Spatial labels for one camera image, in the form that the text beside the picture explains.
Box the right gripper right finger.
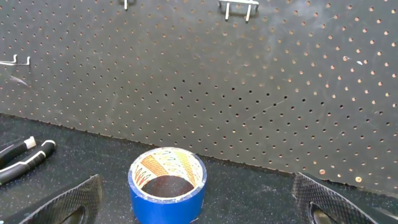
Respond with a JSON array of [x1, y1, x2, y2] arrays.
[[291, 172, 398, 224]]

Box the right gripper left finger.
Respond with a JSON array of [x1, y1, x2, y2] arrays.
[[0, 174, 104, 224]]

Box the black and white pliers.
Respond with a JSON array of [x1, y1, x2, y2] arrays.
[[0, 135, 57, 186]]

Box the black pegboard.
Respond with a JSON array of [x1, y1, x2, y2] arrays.
[[0, 0, 398, 198]]

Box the roll of blue tape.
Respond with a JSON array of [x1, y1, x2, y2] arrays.
[[127, 146, 208, 224]]

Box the metal hook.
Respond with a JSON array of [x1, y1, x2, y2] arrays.
[[0, 54, 32, 67], [119, 0, 137, 11], [218, 0, 260, 24]]

